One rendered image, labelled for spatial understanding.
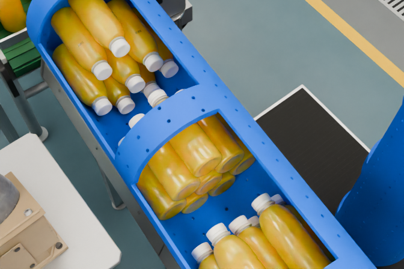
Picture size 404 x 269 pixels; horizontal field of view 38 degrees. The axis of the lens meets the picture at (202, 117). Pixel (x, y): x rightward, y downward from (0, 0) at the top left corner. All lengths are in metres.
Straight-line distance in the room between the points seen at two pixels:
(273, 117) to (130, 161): 1.29
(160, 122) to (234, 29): 1.72
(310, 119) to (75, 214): 1.42
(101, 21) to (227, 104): 0.34
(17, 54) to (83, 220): 0.66
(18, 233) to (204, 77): 0.46
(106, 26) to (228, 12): 1.60
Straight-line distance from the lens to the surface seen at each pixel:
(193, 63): 1.15
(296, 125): 2.31
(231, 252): 1.06
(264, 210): 1.11
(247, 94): 2.54
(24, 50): 1.62
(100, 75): 1.27
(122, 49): 1.25
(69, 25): 1.33
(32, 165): 1.15
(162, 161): 1.13
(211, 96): 1.09
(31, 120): 2.37
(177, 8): 1.81
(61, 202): 1.10
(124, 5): 1.35
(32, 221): 0.91
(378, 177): 1.66
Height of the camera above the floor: 2.15
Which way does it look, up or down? 60 degrees down
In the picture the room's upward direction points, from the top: 1 degrees clockwise
